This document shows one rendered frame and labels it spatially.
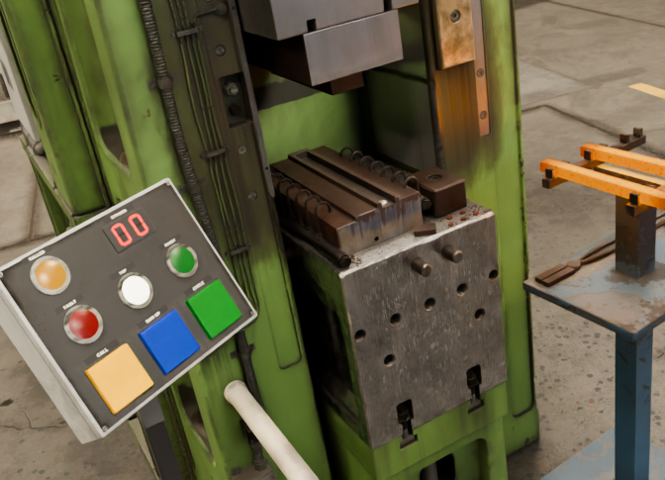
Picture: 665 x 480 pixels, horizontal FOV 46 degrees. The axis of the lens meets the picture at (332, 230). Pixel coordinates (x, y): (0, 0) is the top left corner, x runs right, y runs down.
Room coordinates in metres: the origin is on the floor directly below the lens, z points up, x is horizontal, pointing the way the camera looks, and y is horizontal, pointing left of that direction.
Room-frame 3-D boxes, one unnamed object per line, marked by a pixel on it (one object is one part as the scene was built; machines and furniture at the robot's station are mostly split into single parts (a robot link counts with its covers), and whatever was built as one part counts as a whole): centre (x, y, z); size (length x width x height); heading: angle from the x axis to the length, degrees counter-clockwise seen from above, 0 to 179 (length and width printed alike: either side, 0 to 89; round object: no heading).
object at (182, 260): (1.14, 0.25, 1.09); 0.05 x 0.03 x 0.04; 114
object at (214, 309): (1.11, 0.22, 1.01); 0.07 x 0.05 x 0.07; 139
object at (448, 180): (1.55, -0.24, 0.95); 0.12 x 0.08 x 0.06; 24
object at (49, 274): (1.01, 0.41, 1.16); 0.05 x 0.03 x 0.04; 114
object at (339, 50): (1.61, -0.01, 1.32); 0.42 x 0.20 x 0.10; 24
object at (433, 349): (1.64, -0.06, 0.69); 0.56 x 0.38 x 0.45; 24
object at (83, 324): (0.98, 0.38, 1.09); 0.05 x 0.03 x 0.04; 114
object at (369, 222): (1.61, -0.01, 0.96); 0.42 x 0.20 x 0.09; 24
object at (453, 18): (1.67, -0.33, 1.27); 0.09 x 0.02 x 0.17; 114
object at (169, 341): (1.03, 0.28, 1.01); 0.07 x 0.05 x 0.07; 139
